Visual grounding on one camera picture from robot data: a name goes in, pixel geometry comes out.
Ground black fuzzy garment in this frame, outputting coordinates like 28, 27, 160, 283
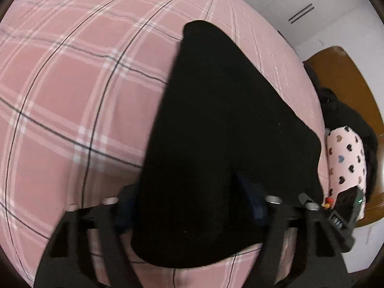
303, 63, 378, 202

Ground brown wooden headboard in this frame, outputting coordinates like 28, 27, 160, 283
304, 46, 383, 227

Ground pink plaid bed sheet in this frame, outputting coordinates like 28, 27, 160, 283
1, 0, 325, 286

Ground white heart pattern pillow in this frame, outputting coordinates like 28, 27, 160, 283
326, 126, 367, 220

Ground black pants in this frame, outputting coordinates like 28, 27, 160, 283
119, 20, 324, 269

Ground red yellow toy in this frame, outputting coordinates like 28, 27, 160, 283
323, 197, 334, 209

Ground white wardrobe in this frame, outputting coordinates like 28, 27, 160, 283
243, 0, 383, 59

